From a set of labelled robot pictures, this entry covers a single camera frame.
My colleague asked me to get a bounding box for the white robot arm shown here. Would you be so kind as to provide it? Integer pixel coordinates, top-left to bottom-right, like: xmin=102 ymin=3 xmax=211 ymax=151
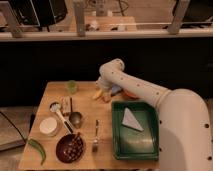
xmin=97 ymin=59 xmax=213 ymax=171

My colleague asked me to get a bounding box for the metal fork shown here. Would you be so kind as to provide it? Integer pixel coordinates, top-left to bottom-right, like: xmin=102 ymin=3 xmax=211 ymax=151
xmin=92 ymin=120 xmax=99 ymax=152

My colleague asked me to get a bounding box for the dark brown bowl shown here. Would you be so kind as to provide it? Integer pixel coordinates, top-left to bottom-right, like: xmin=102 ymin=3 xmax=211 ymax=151
xmin=56 ymin=133 xmax=85 ymax=163

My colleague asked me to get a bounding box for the white-handled dish brush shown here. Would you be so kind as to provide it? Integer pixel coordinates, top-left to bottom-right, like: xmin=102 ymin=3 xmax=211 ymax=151
xmin=49 ymin=102 xmax=73 ymax=134

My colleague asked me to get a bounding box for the grey folded cloth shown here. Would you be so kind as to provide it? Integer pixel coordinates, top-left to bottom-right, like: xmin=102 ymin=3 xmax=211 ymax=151
xmin=122 ymin=108 xmax=143 ymax=132

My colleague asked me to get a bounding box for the blue sponge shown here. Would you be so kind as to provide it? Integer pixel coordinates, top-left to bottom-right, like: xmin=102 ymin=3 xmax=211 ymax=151
xmin=111 ymin=85 xmax=122 ymax=95

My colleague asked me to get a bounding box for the yellow banana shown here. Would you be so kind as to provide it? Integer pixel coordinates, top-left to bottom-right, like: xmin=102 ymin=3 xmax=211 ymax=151
xmin=92 ymin=90 xmax=102 ymax=100

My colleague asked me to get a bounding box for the green chili pepper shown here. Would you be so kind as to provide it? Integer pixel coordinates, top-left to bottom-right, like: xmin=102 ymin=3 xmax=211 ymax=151
xmin=28 ymin=139 xmax=46 ymax=165

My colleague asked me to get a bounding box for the orange bowl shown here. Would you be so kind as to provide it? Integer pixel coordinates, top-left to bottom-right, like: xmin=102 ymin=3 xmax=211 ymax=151
xmin=122 ymin=89 xmax=139 ymax=99

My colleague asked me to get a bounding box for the wooden block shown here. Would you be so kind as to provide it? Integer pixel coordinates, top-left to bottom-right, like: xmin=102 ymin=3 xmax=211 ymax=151
xmin=62 ymin=96 xmax=72 ymax=116

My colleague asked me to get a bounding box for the green plastic cup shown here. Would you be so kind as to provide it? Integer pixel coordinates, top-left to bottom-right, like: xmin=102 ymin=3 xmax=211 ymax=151
xmin=66 ymin=80 xmax=78 ymax=94

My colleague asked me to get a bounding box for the white round container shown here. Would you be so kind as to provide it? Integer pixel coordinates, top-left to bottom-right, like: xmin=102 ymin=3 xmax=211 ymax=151
xmin=39 ymin=117 xmax=58 ymax=136

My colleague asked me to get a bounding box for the green plastic tray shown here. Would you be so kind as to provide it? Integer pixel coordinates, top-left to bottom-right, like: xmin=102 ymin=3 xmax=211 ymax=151
xmin=111 ymin=101 xmax=159 ymax=161

